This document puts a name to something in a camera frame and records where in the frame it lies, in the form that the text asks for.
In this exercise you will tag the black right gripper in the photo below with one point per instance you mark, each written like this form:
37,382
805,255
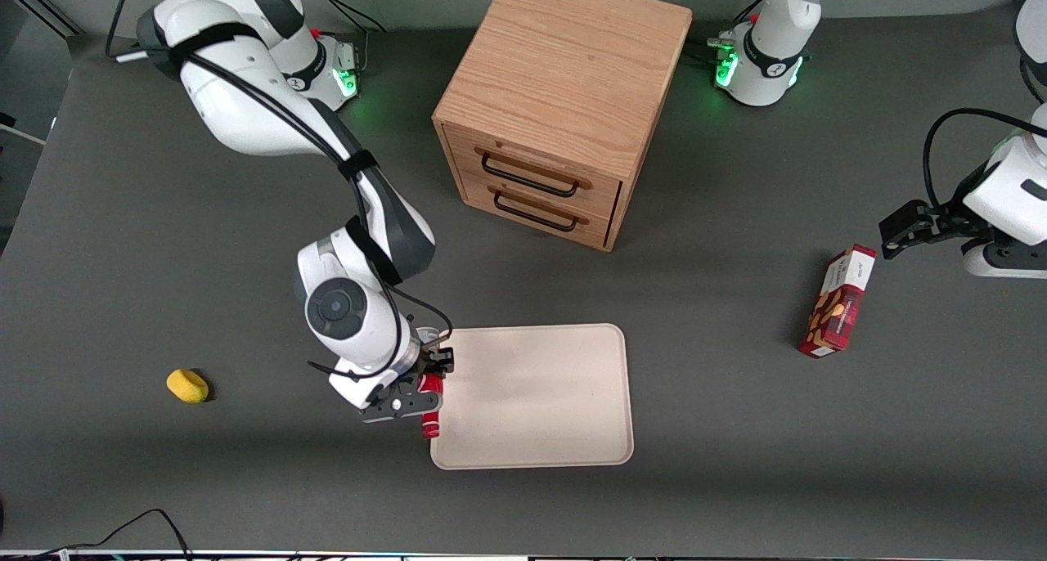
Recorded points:
431,361

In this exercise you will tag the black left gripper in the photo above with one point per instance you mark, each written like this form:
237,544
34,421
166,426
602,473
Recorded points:
951,221

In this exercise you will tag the red coke bottle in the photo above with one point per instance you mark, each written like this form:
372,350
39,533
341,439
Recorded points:
430,424

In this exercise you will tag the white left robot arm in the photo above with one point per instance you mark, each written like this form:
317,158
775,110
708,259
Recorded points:
777,54

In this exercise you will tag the beige rectangular tray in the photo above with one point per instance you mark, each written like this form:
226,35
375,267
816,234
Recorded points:
532,397

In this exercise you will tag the red snack box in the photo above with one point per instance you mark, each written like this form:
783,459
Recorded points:
838,303

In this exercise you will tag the yellow lemon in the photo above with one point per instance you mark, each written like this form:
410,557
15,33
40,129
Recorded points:
187,386

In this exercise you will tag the wooden drawer cabinet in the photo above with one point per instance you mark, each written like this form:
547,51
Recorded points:
564,62

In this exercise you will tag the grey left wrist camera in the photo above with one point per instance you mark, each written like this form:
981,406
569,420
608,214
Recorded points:
1002,260

